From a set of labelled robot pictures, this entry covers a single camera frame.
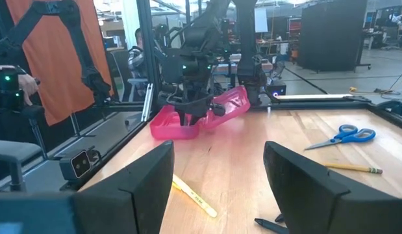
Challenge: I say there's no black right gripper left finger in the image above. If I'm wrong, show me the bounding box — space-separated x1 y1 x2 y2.
0 140 175 234

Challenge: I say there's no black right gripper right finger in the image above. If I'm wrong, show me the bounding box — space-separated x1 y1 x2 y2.
263 140 402 234

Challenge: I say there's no pink plastic supply box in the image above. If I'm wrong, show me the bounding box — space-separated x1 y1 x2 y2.
149 84 252 141

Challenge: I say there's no black pen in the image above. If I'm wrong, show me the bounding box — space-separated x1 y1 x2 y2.
254 218 291 234

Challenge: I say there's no yellow pencil with eraser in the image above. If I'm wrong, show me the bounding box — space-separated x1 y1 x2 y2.
323 162 384 175

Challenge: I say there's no yellow highlighter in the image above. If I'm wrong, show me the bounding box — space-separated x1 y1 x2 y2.
171 173 219 219

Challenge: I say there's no black box blue light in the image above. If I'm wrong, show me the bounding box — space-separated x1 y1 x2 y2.
264 81 288 98

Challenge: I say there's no person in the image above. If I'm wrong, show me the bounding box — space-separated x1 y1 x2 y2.
127 27 148 81

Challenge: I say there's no white board sign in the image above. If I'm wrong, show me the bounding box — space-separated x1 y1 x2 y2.
254 8 270 34

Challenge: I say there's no white light strip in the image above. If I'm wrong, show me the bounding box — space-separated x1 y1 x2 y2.
274 94 353 100

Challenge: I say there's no orange curtain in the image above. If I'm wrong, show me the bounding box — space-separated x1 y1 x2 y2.
5 0 116 127

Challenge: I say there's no person's hand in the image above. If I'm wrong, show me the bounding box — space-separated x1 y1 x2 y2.
0 64 40 107

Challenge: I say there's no large black cabinet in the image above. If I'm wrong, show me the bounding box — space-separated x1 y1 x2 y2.
299 0 373 73

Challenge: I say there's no aluminium frame bracket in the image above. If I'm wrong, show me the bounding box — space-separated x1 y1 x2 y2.
141 83 155 123

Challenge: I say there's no small grey camera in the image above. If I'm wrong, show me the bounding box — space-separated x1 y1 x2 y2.
58 148 103 183

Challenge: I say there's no black leader arm handle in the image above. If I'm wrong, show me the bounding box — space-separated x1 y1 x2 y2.
0 66 49 160

